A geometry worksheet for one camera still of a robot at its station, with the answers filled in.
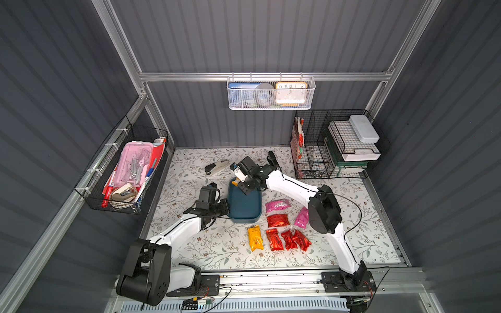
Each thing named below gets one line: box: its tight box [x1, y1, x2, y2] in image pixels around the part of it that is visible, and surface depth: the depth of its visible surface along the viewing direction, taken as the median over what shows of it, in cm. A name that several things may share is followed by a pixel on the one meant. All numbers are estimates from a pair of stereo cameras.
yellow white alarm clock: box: [275, 81, 308, 104], surface depth 91 cm
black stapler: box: [266, 150, 281, 169], surface depth 112 cm
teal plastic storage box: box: [227, 177, 263, 224], surface depth 96 cm
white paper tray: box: [328, 119, 382, 162], surface depth 96 cm
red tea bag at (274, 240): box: [266, 228, 284, 252], surface depth 84 cm
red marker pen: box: [101, 184, 115, 209], surface depth 66 cm
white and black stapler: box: [204, 160, 231, 176], surface depth 109 cm
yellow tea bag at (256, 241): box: [247, 224, 265, 252], surface depth 82 cm
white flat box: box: [349, 114, 380, 144], surface depth 101 cm
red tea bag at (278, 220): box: [266, 213, 291, 228], surface depth 91 cm
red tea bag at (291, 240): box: [281, 229, 304, 251], surface depth 83 cm
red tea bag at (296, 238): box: [285, 229, 312, 252], surface depth 84 cm
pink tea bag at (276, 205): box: [264, 200, 292, 213], surface depth 93 cm
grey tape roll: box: [254, 82, 276, 107], surface depth 89 cm
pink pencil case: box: [113, 142, 154, 190], surface depth 74 cm
